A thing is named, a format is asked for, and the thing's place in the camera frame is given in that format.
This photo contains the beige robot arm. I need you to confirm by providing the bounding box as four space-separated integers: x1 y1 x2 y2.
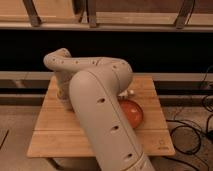
44 48 155 171

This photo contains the orange ceramic bowl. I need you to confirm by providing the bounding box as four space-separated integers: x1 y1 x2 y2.
119 100 143 129

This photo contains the small white object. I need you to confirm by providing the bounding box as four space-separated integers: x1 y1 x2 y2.
118 89 135 98

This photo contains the wooden table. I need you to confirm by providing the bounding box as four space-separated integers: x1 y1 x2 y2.
27 75 175 158

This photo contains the wooden shelf frame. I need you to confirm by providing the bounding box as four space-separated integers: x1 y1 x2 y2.
0 0 213 32

